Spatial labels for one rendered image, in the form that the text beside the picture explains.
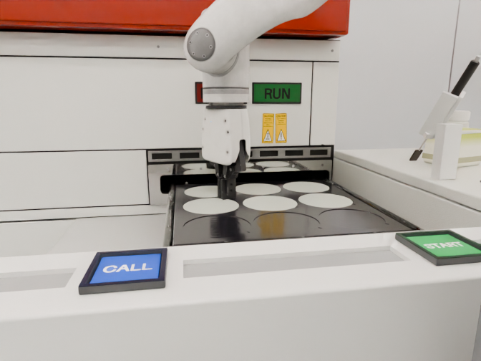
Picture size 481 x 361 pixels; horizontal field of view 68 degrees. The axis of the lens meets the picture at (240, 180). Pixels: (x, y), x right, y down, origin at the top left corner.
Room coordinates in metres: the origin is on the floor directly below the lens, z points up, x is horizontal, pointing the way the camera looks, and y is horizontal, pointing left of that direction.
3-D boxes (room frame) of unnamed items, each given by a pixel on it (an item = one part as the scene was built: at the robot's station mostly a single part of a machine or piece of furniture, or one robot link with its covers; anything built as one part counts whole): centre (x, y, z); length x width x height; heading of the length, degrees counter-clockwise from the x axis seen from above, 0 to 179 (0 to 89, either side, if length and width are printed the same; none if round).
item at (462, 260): (0.29, -0.17, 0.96); 0.06 x 0.06 x 0.01; 9
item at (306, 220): (0.64, -0.05, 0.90); 0.34 x 0.34 x 0.01; 9
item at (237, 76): (0.66, 0.03, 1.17); 0.09 x 0.08 x 0.13; 163
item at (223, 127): (0.67, 0.03, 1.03); 0.10 x 0.07 x 0.11; 37
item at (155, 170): (0.84, -0.01, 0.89); 0.44 x 0.02 x 0.10; 99
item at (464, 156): (0.68, -0.40, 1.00); 0.07 x 0.07 x 0.07; 25
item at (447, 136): (0.57, -0.32, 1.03); 0.06 x 0.04 x 0.13; 9
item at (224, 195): (0.65, 0.02, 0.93); 0.03 x 0.03 x 0.07; 37
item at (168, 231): (0.60, 0.12, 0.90); 0.37 x 0.01 x 0.01; 9
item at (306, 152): (0.84, -0.01, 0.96); 0.44 x 0.01 x 0.02; 99
